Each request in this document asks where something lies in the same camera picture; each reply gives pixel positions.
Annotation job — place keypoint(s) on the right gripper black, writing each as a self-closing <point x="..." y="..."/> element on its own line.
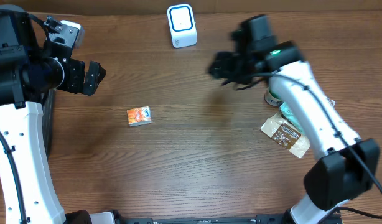
<point x="222" y="66"/>

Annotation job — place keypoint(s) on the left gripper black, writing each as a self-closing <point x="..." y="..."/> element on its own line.
<point x="78" y="84"/>

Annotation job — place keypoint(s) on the round can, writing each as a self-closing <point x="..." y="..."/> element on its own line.
<point x="272" y="99"/>

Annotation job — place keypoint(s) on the orange packet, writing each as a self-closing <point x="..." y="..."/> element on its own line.
<point x="139" y="116"/>

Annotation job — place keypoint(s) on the teal wet wipes pack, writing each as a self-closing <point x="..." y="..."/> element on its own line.
<point x="290" y="117"/>

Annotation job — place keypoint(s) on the brown white snack bag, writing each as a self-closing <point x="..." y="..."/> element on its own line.
<point x="286" y="135"/>

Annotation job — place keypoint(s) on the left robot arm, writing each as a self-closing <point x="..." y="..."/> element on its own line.
<point x="35" y="58"/>

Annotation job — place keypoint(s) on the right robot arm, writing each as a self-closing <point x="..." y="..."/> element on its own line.
<point x="346" y="164"/>

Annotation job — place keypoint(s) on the white barcode scanner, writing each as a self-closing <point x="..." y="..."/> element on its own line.
<point x="182" y="26"/>

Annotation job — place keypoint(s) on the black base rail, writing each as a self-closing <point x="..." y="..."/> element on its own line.
<point x="209" y="220"/>

